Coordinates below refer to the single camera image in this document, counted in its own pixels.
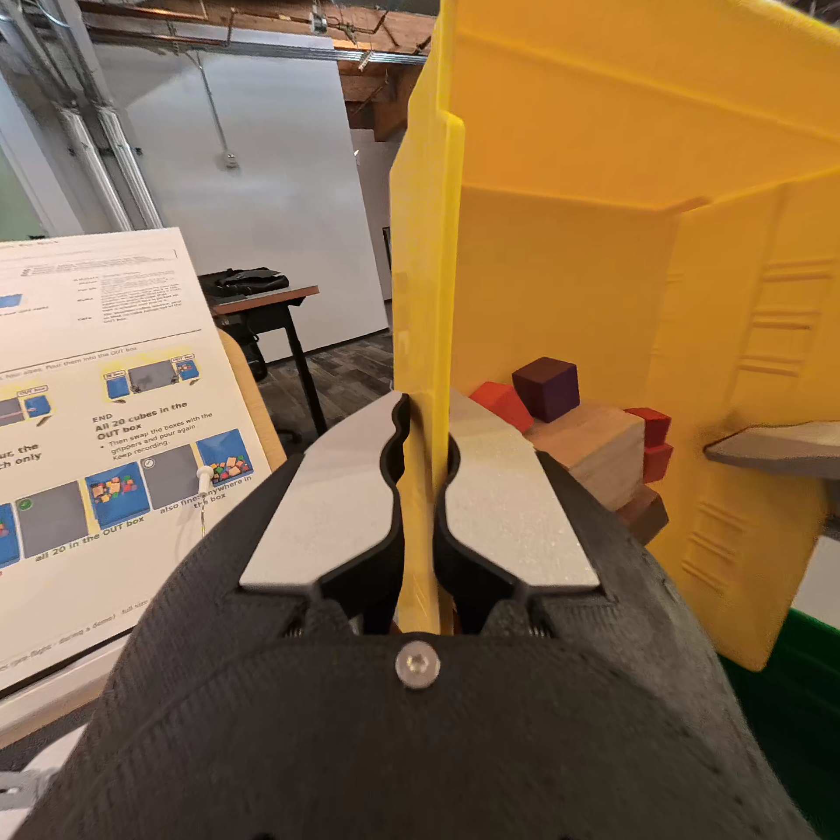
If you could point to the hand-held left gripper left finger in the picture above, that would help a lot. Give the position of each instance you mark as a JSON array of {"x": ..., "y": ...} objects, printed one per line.
[{"x": 328, "y": 505}]

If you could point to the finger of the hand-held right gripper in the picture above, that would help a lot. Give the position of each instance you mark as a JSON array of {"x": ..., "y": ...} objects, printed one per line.
[{"x": 781, "y": 449}]

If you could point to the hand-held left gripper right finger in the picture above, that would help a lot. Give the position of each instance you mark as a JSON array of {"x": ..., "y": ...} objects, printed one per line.
[{"x": 512, "y": 512}]

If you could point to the pile of wooden cubes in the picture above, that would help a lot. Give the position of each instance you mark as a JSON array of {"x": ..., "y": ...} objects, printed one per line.
[{"x": 590, "y": 446}]

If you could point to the green plastic bin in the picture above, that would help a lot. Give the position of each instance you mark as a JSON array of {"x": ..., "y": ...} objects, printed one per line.
[{"x": 794, "y": 709}]

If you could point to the yellow plastic bin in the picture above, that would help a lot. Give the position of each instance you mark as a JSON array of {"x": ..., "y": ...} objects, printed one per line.
[{"x": 590, "y": 229}]

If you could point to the small wooden top desk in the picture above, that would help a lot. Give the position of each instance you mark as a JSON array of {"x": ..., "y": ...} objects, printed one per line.
[{"x": 262, "y": 303}]

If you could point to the black bag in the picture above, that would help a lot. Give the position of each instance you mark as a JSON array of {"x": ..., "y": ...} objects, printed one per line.
[{"x": 246, "y": 281}]

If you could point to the white instruction sheet board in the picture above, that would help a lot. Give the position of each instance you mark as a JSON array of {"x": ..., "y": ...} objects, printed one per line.
[{"x": 98, "y": 394}]

